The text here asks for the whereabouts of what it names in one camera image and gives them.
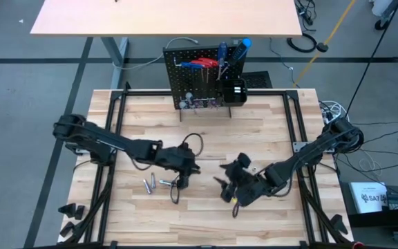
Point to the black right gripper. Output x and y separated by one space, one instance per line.
252 188

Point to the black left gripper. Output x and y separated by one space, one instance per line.
176 159

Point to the silver socket extension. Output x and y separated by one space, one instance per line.
147 186
153 180

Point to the black and blue large screwdriver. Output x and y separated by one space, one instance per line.
240 50

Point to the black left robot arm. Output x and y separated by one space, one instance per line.
99 140

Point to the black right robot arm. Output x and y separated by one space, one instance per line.
309 152

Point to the black plastic pegboard bin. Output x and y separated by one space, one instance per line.
228 98

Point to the black metal pegboard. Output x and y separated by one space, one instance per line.
185 86

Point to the black metal grate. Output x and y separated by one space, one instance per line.
259 80

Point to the white power strip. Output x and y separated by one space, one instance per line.
327 112

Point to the white printed box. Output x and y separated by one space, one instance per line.
368 197

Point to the red round button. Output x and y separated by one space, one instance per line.
358 245

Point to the light wooden desk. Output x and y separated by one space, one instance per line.
168 17

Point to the black aluminium frame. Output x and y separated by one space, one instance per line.
143 92

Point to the chrome pegboard hook rail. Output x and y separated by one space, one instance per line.
176 62

